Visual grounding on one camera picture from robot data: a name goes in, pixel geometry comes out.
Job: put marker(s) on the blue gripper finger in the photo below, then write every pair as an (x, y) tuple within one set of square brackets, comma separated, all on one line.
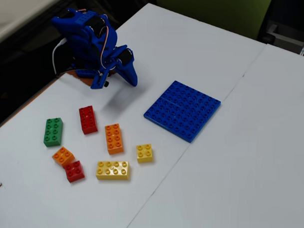
[(130, 74), (97, 81)]

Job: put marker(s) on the orange 2x4 block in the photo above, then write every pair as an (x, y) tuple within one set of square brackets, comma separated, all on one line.
[(114, 139)]

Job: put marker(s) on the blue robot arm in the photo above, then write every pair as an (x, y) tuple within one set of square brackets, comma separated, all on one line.
[(79, 39)]

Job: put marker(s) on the red 2x4 block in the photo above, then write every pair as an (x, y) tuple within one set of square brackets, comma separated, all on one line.
[(88, 119)]

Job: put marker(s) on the green 2x4 block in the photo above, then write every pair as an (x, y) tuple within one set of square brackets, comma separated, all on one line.
[(53, 131)]

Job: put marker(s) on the yellow 2x2 block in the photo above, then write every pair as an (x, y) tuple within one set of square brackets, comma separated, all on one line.
[(144, 153)]

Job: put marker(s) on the orange 2x2 block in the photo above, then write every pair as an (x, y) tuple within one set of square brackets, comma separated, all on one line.
[(63, 156)]

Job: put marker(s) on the yellow 2x4 block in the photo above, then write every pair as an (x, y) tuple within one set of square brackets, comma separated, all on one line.
[(112, 170)]

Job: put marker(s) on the red 2x2 block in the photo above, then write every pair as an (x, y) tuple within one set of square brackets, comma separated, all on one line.
[(75, 172)]

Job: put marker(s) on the white board sheet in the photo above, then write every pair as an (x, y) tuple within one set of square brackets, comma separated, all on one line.
[(252, 160), (169, 57)]

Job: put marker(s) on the blue 8x8 studded plate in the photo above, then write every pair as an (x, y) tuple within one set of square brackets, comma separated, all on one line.
[(182, 111)]

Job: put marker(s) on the green upholstered chair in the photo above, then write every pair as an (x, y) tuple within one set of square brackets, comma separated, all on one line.
[(210, 13)]

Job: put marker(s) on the white desk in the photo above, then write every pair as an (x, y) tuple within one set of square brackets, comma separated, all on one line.
[(18, 6)]

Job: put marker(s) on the black and metal chair frame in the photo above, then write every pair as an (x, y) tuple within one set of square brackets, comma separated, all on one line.
[(285, 21)]

